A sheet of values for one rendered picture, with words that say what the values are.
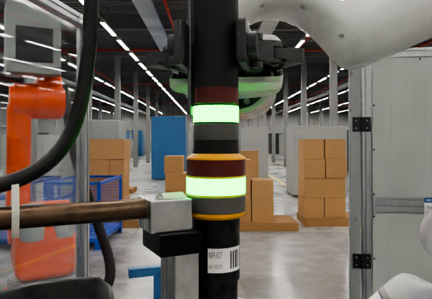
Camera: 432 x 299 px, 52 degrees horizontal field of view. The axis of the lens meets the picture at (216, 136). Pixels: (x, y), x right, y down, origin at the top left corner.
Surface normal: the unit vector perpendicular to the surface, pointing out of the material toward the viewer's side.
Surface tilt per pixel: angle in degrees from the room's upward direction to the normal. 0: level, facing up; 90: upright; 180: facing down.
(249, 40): 90
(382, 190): 90
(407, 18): 105
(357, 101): 90
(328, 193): 90
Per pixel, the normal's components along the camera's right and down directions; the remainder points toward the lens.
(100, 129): 0.01, 0.00
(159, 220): 0.44, 0.00
